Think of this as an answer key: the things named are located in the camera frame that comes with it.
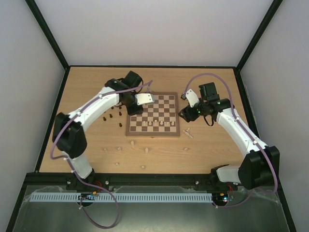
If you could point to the white slotted cable duct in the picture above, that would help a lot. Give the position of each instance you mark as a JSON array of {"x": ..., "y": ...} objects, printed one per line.
[{"x": 122, "y": 197}]

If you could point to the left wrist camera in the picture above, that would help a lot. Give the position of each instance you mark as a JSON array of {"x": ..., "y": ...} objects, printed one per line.
[{"x": 144, "y": 98}]

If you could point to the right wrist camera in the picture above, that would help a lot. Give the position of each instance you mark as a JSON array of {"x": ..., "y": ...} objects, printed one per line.
[{"x": 191, "y": 96}]

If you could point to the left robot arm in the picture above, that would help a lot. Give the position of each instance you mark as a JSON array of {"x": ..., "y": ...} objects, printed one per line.
[{"x": 69, "y": 140}]

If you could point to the black frame rail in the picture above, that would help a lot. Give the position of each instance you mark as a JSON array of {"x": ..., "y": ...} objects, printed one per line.
[{"x": 199, "y": 182}]

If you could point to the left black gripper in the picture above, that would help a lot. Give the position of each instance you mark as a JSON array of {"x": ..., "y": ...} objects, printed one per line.
[{"x": 133, "y": 111}]

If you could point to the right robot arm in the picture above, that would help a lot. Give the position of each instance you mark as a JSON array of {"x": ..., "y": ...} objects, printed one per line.
[{"x": 260, "y": 163}]

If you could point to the wooden chess board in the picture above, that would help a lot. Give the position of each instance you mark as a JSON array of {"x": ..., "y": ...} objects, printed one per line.
[{"x": 165, "y": 108}]

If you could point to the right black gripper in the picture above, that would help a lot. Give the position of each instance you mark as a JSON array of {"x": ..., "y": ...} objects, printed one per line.
[{"x": 186, "y": 113}]

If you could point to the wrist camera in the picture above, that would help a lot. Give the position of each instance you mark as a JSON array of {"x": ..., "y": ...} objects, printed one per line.
[
  {"x": 144, "y": 98},
  {"x": 191, "y": 96}
]

